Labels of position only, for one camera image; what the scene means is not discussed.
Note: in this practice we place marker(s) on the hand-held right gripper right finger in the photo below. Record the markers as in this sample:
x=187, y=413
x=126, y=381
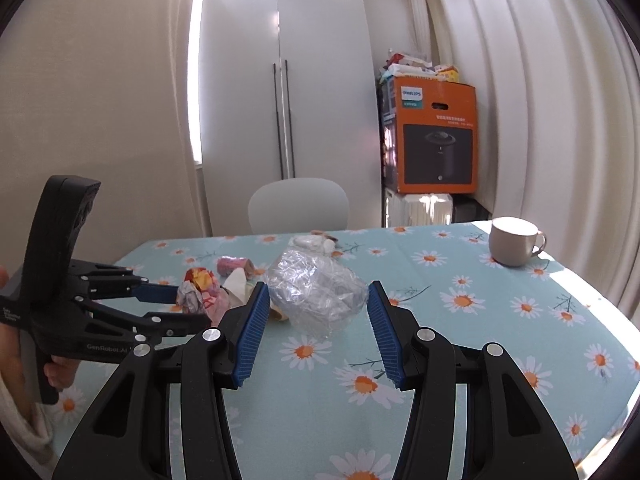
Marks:
x=385, y=335

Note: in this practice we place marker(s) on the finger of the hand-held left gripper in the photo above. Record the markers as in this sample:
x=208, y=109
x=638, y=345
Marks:
x=175, y=325
x=160, y=293

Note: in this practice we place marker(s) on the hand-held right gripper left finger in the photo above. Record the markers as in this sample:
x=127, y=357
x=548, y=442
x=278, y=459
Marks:
x=252, y=330

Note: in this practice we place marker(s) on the red yellow wrapper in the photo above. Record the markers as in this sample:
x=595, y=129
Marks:
x=197, y=285

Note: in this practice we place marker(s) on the pink snack wrapper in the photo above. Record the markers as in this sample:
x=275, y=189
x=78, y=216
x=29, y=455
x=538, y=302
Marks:
x=231, y=264

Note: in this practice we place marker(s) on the clear plastic bag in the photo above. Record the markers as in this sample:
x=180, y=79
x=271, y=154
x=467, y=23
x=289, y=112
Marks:
x=310, y=290

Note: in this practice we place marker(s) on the person's left forearm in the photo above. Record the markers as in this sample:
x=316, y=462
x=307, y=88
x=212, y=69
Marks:
x=25, y=440

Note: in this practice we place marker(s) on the person's left hand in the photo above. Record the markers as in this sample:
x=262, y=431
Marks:
x=62, y=372

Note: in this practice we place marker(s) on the pink white plastic wrapper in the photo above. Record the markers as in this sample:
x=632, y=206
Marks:
x=217, y=307

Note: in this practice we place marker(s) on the daisy print tablecloth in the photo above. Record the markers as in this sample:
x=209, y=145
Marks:
x=450, y=360

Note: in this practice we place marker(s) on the white crumpled plastic wrapper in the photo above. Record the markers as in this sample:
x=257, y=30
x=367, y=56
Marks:
x=310, y=243

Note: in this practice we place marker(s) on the white ribbed storage box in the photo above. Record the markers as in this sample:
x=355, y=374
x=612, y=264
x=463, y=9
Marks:
x=420, y=207

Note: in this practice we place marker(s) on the white chair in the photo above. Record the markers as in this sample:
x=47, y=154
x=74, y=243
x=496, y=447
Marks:
x=300, y=205

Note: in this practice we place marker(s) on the white mug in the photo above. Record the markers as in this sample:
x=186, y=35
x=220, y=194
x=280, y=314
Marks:
x=510, y=247

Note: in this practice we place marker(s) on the orange cardboard box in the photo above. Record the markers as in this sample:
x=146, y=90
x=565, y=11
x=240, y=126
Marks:
x=440, y=145

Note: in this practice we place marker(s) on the white wardrobe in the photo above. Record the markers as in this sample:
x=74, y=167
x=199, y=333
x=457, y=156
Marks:
x=325, y=85

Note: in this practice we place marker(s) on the pile of packets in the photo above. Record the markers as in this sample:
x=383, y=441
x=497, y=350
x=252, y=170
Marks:
x=415, y=65

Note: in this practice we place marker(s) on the white curtain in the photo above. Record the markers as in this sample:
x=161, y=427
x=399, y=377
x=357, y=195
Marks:
x=550, y=110

